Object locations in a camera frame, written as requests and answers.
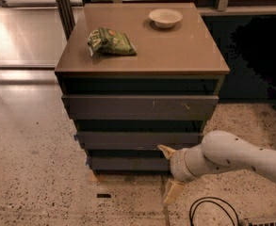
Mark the grey drawer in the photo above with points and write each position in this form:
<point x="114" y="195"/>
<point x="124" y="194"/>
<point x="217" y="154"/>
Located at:
<point x="140" y="107"/>
<point x="145" y="141"/>
<point x="130" y="164"/>

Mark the grey bottom drawer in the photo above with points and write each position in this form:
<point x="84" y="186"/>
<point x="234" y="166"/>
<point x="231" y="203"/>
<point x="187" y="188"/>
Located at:
<point x="130" y="164"/>

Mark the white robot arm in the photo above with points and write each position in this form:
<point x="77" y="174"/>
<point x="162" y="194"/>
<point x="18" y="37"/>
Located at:
<point x="218" y="152"/>

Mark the brown drawer cabinet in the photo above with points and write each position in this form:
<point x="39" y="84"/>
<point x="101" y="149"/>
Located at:
<point x="182" y="60"/>

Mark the grey top drawer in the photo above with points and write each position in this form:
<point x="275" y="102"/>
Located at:
<point x="140" y="107"/>

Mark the white bowl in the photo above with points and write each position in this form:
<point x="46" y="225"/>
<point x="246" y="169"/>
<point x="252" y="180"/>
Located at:
<point x="165" y="17"/>

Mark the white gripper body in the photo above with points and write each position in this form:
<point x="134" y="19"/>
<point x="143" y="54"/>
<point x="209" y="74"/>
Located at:
<point x="177" y="167"/>

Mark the black floor tape mark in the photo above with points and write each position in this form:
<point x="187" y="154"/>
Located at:
<point x="105" y="196"/>

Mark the green snack bag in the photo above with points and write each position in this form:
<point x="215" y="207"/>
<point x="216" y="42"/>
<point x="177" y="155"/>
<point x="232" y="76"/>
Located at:
<point x="108" y="41"/>

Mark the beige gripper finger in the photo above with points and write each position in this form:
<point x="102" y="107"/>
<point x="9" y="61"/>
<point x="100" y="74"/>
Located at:
<point x="172" y="191"/>
<point x="167" y="151"/>

